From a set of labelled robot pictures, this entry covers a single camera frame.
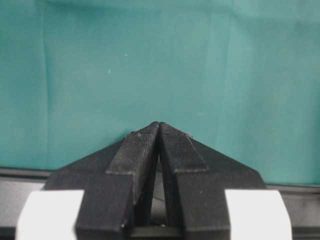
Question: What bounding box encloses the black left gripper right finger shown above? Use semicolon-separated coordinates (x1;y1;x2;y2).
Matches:
158;122;266;236

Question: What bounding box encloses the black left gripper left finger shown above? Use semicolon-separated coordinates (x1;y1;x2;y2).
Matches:
44;121;160;236

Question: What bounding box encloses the green table cloth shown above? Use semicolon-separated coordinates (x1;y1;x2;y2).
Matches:
0;0;320;185

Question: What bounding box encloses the black table edge rail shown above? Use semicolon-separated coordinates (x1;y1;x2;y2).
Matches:
0;168;320;240

